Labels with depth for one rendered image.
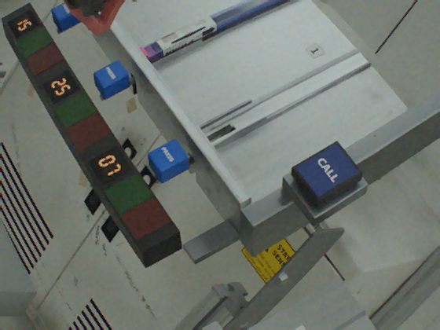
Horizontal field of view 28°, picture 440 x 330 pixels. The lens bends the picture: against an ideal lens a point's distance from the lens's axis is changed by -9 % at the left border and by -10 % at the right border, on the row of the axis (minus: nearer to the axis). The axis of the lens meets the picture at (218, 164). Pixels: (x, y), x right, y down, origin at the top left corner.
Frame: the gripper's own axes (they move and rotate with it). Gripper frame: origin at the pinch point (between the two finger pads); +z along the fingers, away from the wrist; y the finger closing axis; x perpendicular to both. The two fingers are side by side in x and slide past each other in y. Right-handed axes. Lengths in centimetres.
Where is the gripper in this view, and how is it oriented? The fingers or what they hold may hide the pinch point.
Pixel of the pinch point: (100, 25)
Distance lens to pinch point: 85.3
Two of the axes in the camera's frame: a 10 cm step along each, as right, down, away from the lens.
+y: -5.3, -7.1, 4.6
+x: -8.5, 4.5, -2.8
